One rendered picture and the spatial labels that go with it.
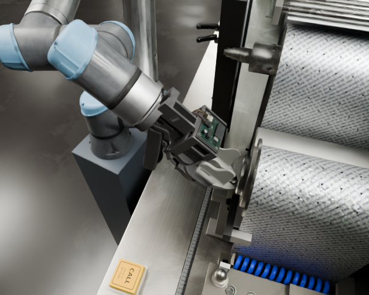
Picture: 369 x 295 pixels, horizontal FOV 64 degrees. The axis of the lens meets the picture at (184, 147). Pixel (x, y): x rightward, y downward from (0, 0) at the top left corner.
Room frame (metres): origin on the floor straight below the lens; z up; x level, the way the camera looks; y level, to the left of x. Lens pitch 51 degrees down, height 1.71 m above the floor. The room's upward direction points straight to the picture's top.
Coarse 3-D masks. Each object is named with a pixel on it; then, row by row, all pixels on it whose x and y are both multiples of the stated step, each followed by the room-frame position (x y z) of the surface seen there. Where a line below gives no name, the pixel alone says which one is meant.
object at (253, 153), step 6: (252, 150) 0.33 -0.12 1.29; (252, 156) 0.30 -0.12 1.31; (252, 162) 0.29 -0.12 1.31; (252, 168) 0.28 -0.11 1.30; (246, 180) 0.27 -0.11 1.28; (246, 186) 0.26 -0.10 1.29; (246, 192) 0.25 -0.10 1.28; (240, 198) 0.28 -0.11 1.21; (246, 198) 0.25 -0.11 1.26; (240, 204) 0.25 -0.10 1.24
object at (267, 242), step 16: (256, 224) 0.23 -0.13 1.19; (256, 240) 0.23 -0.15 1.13; (272, 240) 0.22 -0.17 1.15; (288, 240) 0.21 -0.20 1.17; (304, 240) 0.20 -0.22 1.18; (320, 240) 0.20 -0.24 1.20; (256, 256) 0.22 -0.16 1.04; (272, 256) 0.21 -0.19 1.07; (288, 256) 0.20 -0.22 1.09; (304, 256) 0.20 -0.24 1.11; (320, 256) 0.19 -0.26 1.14; (336, 256) 0.18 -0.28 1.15; (352, 256) 0.18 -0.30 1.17; (368, 256) 0.17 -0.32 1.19; (304, 272) 0.19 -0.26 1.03; (320, 272) 0.18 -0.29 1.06; (336, 272) 0.18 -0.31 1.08; (352, 272) 0.17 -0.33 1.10
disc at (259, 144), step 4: (260, 140) 0.33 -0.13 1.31; (260, 144) 0.32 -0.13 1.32; (260, 148) 0.31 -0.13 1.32; (260, 152) 0.30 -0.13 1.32; (256, 160) 0.28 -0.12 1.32; (256, 164) 0.28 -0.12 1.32; (256, 168) 0.27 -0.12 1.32; (256, 172) 0.27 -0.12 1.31; (252, 176) 0.26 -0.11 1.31; (252, 180) 0.25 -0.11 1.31; (252, 184) 0.25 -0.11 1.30; (252, 188) 0.24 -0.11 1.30; (248, 192) 0.24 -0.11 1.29; (248, 196) 0.24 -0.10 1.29; (248, 200) 0.23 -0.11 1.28; (244, 204) 0.24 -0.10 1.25; (248, 204) 0.23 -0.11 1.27; (244, 208) 0.23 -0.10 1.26; (244, 212) 0.23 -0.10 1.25
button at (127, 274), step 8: (120, 264) 0.24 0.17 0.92; (128, 264) 0.24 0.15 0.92; (136, 264) 0.24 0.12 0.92; (120, 272) 0.22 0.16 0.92; (128, 272) 0.22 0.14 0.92; (136, 272) 0.22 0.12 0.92; (112, 280) 0.20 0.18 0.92; (120, 280) 0.20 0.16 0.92; (128, 280) 0.20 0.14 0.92; (136, 280) 0.20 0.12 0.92; (120, 288) 0.18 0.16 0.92; (128, 288) 0.18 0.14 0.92; (136, 288) 0.18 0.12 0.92
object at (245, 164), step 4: (244, 156) 0.32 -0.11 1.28; (248, 156) 0.33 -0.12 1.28; (244, 160) 0.31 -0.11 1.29; (248, 160) 0.31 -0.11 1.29; (244, 164) 0.30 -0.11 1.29; (248, 164) 0.30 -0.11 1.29; (244, 168) 0.29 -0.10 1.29; (248, 168) 0.29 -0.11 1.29; (240, 172) 0.29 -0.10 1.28; (244, 172) 0.29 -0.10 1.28; (240, 176) 0.28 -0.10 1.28; (244, 176) 0.28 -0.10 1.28; (240, 180) 0.28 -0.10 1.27; (244, 180) 0.28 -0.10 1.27; (240, 184) 0.27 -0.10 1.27; (244, 184) 0.27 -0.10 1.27; (236, 188) 0.27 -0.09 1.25; (240, 188) 0.27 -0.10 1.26; (236, 192) 0.27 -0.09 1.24; (240, 192) 0.27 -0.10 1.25
